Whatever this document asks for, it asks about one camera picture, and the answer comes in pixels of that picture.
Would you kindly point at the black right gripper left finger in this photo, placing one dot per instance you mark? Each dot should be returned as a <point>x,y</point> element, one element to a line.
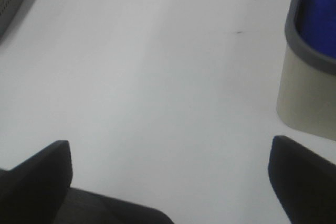
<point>34,190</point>

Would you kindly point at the beige bin with grey rim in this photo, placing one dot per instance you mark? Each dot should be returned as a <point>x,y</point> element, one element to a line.
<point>306,96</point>

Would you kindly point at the blue towel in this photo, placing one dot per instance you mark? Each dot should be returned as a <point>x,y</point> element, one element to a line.
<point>317,25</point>

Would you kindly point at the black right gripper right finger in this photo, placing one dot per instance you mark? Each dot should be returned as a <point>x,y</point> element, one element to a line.
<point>303,182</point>

